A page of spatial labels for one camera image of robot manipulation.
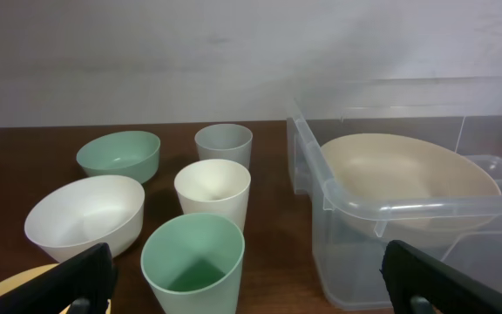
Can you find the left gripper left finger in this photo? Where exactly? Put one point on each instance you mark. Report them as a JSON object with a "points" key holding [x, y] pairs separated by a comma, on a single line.
{"points": [[82, 284]]}

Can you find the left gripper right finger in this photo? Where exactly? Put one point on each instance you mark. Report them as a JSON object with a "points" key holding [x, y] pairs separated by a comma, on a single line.
{"points": [[419, 283]]}

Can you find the cream plate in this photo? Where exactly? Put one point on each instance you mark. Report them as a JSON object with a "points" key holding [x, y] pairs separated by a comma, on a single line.
{"points": [[388, 167]]}

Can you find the clear plastic storage container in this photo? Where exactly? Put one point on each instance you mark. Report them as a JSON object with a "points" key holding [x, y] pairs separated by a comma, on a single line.
{"points": [[463, 115]]}

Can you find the white bowl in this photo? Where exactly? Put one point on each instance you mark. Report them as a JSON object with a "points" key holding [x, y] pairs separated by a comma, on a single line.
{"points": [[105, 208]]}

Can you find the yellow bowl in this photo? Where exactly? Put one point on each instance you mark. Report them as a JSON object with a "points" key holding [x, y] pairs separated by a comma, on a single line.
{"points": [[13, 282]]}

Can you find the mint green cup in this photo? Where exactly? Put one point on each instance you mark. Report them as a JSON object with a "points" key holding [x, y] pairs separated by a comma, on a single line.
{"points": [[193, 264]]}

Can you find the mint green bowl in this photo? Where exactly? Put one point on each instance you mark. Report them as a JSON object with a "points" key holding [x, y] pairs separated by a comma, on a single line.
{"points": [[134, 154]]}

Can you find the cream cup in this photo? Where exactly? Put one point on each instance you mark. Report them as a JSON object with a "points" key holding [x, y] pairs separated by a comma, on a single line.
{"points": [[214, 186]]}

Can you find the grey cup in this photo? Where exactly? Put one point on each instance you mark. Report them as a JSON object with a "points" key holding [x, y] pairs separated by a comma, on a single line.
{"points": [[225, 141]]}

